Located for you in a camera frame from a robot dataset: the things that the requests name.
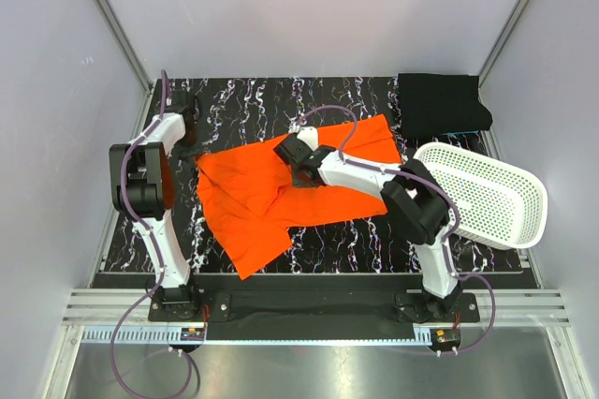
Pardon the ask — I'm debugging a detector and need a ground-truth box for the orange t shirt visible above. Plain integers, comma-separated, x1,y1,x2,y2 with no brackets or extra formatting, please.
197,137,387,279

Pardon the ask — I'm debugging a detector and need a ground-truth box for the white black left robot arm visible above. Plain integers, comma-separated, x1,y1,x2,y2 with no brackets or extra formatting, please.
109,80,202,320

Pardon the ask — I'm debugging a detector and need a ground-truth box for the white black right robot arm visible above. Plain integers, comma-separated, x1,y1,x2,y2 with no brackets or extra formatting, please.
274,131,462,323

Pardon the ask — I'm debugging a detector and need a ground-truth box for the black marble pattern mat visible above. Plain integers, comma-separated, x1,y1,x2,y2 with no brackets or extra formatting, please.
99,75,528,274

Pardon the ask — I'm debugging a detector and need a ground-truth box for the folded black t shirt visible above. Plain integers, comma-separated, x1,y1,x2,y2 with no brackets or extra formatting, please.
398,73,493,139

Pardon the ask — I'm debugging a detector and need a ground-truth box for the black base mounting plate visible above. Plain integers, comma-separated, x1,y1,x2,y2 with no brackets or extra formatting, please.
149,274,481,345

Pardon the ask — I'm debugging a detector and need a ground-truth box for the left orange connector board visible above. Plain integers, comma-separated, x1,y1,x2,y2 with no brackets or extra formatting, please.
181,327,206,341

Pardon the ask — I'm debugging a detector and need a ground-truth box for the orange connector board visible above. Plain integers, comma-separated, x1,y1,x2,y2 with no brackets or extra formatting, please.
435,329,461,345
181,327,206,341

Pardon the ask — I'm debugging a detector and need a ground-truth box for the white perforated plastic basket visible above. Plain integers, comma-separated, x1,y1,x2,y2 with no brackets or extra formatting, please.
415,142,548,250

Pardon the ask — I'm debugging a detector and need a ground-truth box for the right orange connector board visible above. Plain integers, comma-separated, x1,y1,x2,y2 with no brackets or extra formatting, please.
435,329,461,345

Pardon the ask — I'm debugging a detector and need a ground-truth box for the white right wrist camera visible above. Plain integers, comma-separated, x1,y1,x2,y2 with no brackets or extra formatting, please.
292,126,319,150

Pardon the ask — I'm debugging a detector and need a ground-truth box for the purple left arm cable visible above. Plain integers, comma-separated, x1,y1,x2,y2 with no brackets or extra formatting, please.
110,69,200,399

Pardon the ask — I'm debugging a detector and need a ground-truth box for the aluminium front frame rail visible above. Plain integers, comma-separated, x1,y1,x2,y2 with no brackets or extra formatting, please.
62,288,569,347

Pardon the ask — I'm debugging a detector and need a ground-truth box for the left aluminium corner post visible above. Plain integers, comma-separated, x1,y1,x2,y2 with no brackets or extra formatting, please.
93,0,153,92

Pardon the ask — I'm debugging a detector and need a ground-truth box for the aluminium corner post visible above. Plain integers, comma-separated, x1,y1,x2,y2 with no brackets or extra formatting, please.
478,0,533,87
93,0,153,92

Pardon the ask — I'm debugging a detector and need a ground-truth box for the right aluminium corner post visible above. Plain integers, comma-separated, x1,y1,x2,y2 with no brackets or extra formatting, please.
478,0,533,87

